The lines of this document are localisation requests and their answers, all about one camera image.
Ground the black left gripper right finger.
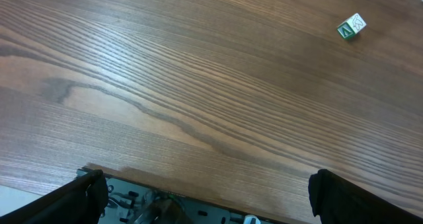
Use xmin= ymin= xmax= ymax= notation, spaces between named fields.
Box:
xmin=308 ymin=169 xmax=422 ymax=224

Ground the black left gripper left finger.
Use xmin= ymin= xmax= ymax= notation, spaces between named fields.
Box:
xmin=1 ymin=170 xmax=108 ymax=224

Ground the green-sided bird block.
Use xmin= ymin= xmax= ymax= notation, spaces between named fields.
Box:
xmin=336 ymin=13 xmax=367 ymax=40

